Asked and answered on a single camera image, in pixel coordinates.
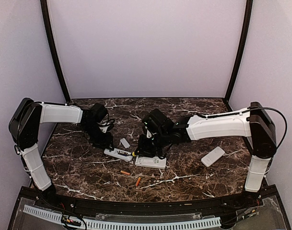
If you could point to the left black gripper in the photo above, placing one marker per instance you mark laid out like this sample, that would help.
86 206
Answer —
105 143

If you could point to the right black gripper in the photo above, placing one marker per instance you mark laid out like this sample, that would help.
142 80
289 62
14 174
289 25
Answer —
143 151

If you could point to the white remote with battery bay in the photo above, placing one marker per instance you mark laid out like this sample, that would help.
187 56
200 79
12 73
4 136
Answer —
154 162

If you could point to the grey remote control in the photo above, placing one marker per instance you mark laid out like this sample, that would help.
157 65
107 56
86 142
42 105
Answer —
120 154

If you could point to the grey remote battery cover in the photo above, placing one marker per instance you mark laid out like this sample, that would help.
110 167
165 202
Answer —
125 143

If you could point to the white remote control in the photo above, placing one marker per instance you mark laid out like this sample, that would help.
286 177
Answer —
209 159

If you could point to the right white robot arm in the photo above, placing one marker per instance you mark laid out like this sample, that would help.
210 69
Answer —
253 121

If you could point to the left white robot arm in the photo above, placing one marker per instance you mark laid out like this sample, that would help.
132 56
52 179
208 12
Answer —
24 128

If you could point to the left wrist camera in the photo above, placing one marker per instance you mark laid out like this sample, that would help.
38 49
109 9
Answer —
107 126

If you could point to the white slotted cable duct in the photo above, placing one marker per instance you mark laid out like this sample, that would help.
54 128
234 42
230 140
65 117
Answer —
108 222

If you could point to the black front rail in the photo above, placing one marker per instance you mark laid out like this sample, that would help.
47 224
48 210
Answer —
225 205

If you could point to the left black frame post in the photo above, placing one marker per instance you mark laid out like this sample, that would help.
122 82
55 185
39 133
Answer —
53 49

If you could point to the black frame post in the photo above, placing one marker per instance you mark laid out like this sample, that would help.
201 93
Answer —
53 49
240 50

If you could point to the right black frame post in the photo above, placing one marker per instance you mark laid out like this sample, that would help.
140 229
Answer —
240 50

